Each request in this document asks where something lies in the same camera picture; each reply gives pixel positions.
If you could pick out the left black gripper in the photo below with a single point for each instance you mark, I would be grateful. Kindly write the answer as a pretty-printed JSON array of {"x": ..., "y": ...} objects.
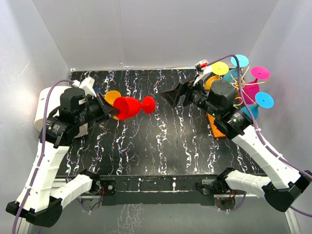
[{"x": 107, "y": 110}]

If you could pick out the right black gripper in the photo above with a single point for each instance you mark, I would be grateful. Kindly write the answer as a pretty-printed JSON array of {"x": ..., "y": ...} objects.
[{"x": 172, "y": 95}]

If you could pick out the orange wine glass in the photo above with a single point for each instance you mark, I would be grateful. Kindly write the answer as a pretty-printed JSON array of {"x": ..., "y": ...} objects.
[{"x": 111, "y": 96}]

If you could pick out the red wine glass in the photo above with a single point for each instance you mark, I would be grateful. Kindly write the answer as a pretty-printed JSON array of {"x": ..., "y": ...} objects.
[{"x": 130, "y": 107}]

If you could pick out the yellow wine glass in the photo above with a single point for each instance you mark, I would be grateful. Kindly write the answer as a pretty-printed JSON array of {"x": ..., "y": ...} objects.
[{"x": 218, "y": 69}]

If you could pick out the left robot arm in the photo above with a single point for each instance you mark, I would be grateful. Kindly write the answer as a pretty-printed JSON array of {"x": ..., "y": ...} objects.
[{"x": 38, "y": 203}]

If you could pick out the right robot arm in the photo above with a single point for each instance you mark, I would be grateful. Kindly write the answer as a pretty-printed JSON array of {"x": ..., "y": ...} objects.
[{"x": 282, "y": 184}]

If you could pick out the magenta wine glass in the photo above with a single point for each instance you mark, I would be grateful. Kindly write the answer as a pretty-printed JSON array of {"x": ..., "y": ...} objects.
[{"x": 250, "y": 89}]

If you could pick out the teal wine glass back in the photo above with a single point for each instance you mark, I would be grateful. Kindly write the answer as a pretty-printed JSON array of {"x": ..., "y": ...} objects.
[{"x": 231, "y": 76}]

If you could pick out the teal wine glass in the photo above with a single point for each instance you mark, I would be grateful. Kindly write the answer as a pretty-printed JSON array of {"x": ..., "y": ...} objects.
[
  {"x": 263, "y": 100},
  {"x": 231, "y": 76}
]

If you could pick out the teal wine glass front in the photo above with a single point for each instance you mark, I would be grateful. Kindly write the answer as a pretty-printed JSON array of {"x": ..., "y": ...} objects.
[{"x": 263, "y": 100}]

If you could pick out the white paper roll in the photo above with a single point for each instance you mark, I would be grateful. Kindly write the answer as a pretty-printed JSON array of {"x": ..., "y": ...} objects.
[{"x": 54, "y": 101}]

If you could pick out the black front mounting bar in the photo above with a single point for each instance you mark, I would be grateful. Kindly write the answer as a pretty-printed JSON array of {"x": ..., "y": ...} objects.
[{"x": 156, "y": 189}]

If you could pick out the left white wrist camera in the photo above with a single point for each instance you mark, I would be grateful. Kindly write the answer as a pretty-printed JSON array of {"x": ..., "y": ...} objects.
[{"x": 86, "y": 85}]

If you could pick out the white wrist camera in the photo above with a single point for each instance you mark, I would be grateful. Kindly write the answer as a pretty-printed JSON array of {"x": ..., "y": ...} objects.
[
  {"x": 203, "y": 69},
  {"x": 86, "y": 85}
]

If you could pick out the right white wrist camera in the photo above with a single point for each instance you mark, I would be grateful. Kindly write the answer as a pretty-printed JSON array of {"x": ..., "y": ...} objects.
[{"x": 203, "y": 69}]

